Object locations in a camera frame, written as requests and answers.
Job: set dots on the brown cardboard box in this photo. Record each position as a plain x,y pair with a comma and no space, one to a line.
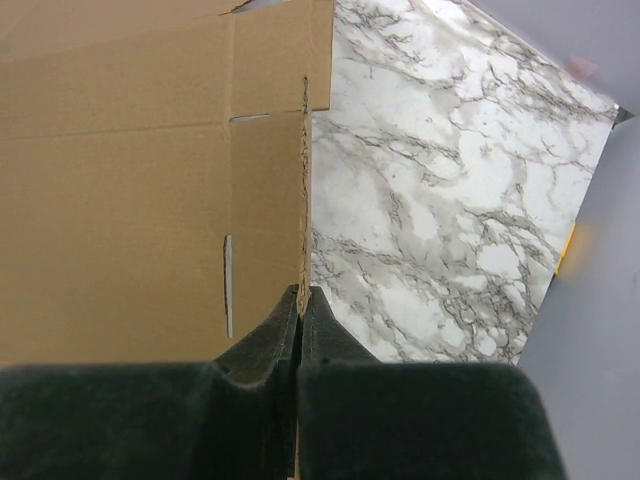
155,174

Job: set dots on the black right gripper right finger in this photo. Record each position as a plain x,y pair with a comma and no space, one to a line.
360,418

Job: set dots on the yellow tape piece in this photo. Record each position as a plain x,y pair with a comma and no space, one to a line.
567,260

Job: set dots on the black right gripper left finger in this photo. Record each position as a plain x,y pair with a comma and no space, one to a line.
232,417

